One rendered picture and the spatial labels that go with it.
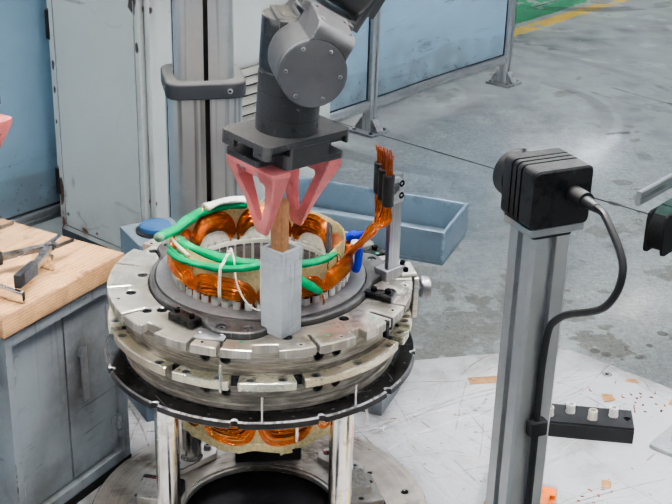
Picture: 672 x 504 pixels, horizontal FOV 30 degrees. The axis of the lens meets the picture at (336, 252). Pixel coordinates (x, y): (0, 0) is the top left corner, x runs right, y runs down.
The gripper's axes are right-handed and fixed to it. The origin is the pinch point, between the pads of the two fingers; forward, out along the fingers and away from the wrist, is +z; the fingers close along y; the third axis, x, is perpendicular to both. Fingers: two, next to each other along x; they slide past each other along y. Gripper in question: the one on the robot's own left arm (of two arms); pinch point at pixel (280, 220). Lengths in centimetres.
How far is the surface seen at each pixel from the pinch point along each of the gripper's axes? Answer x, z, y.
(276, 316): -1.4, 9.3, -0.9
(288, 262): -1.8, 3.6, -0.2
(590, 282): 109, 119, 237
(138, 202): 195, 98, 127
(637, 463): -14, 41, 51
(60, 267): 30.8, 16.3, -4.1
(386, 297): -3.3, 10.4, 12.5
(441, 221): 16, 17, 44
